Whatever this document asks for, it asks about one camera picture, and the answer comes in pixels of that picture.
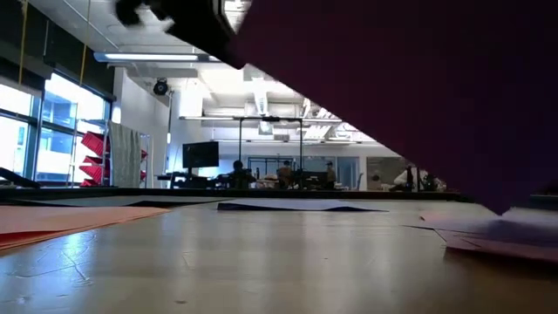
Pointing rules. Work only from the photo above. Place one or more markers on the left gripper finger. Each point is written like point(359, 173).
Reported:
point(229, 48)

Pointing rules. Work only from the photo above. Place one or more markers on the lilac paper sheet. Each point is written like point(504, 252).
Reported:
point(501, 229)
point(392, 87)

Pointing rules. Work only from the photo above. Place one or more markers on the large black monitor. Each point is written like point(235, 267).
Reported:
point(200, 154)

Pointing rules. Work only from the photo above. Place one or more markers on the person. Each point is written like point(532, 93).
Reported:
point(375, 179)
point(407, 178)
point(330, 172)
point(239, 173)
point(285, 172)

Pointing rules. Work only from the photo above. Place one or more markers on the grey curtain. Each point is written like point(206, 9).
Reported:
point(125, 157)

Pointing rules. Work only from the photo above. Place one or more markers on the red angled rack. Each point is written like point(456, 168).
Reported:
point(93, 144)

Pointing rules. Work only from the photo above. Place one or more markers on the small black monitor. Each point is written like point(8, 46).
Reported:
point(316, 179)

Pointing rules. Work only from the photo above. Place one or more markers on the large glass window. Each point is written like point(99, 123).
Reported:
point(56, 148)

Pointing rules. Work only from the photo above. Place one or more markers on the black slanted bar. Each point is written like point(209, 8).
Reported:
point(15, 178)

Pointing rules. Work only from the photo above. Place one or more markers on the black ceiling camera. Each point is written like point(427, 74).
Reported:
point(160, 87)

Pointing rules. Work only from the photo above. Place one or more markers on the black frame stand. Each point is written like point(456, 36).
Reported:
point(270, 119)

